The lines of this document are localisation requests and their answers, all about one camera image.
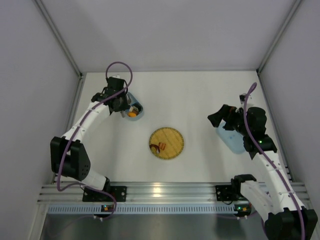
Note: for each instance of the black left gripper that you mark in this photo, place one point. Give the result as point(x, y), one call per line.
point(122, 105)

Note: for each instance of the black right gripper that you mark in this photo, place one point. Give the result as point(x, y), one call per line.
point(225, 118)

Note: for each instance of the rice sushi roll piece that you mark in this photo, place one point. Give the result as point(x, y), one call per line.
point(133, 109)

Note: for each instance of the light blue lunch box lid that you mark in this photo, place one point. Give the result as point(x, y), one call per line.
point(232, 139)

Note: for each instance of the red bacon strip food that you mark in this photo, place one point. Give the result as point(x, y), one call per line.
point(162, 145)

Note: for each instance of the metal tongs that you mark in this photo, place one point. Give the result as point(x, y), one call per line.
point(125, 105)

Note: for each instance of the orange fish-shaped food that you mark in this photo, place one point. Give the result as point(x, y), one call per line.
point(132, 114)

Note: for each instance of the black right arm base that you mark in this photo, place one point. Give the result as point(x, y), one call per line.
point(226, 193)

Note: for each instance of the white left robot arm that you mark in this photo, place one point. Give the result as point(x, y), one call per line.
point(68, 153)

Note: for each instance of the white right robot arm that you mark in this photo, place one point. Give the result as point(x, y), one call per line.
point(284, 215)

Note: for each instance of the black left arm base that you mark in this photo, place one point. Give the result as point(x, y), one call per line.
point(119, 193)

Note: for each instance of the light blue lunch box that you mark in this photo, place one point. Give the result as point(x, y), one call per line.
point(135, 102)

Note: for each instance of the round bamboo plate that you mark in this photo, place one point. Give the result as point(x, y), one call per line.
point(173, 139)

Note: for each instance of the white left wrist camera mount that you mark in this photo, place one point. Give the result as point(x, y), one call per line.
point(116, 76)

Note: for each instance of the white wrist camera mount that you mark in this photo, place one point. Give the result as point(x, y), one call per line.
point(248, 99)
point(116, 76)

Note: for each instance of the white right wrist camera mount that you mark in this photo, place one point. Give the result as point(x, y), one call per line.
point(248, 99)

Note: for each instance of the slotted grey cable duct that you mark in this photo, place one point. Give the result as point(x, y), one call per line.
point(126, 209)

